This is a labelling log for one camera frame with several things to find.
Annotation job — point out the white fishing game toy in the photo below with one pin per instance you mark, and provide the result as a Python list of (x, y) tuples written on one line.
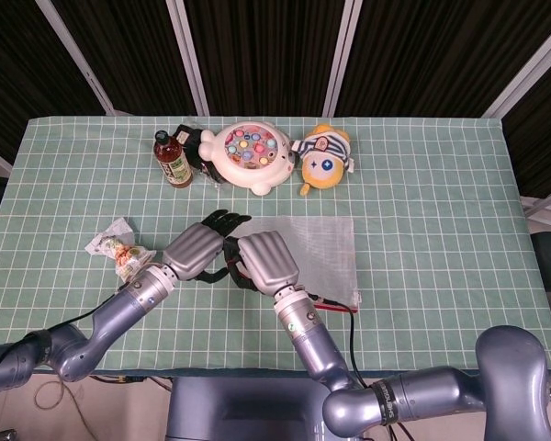
[(252, 156)]

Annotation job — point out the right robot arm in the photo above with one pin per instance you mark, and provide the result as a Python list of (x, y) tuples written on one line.
[(418, 399)]

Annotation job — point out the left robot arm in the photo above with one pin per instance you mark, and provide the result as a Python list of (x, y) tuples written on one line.
[(96, 326)]

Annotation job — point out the dark blue table underlay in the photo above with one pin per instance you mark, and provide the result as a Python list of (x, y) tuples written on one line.
[(211, 373)]

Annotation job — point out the clear zip bag red seal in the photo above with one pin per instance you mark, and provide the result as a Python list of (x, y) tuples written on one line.
[(326, 252)]

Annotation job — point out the brown tea bottle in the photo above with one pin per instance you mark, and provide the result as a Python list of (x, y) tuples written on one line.
[(174, 163)]

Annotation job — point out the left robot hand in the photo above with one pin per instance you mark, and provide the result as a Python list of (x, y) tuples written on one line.
[(193, 250)]

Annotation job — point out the black item in plastic wrap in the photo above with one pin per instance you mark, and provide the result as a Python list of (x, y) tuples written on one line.
[(190, 138)]

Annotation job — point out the blue-grey robot torso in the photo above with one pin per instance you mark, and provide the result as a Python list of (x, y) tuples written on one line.
[(243, 409)]

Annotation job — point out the white partition post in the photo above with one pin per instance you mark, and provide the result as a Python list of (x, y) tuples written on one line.
[(188, 55), (342, 55), (528, 69), (73, 55)]

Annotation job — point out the crumpled snack packet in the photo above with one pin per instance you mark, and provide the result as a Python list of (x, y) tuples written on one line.
[(119, 250)]

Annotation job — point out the green checked tablecloth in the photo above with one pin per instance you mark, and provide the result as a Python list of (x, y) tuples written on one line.
[(441, 220)]

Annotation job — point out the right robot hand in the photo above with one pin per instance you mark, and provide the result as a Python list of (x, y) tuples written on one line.
[(268, 262)]

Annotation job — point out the yellow plush toy striped hat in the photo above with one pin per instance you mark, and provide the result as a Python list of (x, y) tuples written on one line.
[(321, 161)]

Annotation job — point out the black curtain panel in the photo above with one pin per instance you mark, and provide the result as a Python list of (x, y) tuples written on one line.
[(9, 69), (266, 55), (431, 55), (133, 55)]

